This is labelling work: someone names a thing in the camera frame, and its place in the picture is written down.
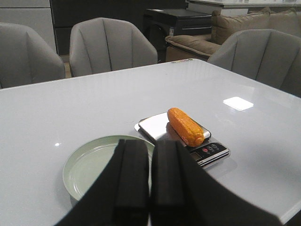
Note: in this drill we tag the grey chair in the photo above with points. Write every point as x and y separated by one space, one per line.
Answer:
265 55
25 58
104 44

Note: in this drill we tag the silver black kitchen scale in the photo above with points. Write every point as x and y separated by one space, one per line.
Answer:
157 128

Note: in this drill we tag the orange corn cob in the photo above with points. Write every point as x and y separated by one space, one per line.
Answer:
187 129

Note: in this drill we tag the right side grey chair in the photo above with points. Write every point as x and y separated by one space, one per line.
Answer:
265 55

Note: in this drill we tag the pale green plate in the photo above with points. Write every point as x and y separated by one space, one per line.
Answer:
88 161

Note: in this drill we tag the white drawer cabinet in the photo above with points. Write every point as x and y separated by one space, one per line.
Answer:
33 13

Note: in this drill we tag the tan sofa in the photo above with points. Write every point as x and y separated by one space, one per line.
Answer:
204 45

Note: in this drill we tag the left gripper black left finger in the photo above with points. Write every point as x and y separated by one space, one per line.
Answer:
120 194

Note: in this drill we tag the middle grey chair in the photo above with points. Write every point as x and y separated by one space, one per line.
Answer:
104 44

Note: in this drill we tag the black appliance box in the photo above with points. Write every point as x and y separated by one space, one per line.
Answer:
159 23

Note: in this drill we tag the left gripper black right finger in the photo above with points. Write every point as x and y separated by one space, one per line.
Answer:
184 194

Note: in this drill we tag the left grey chair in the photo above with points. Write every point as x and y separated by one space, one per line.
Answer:
25 58

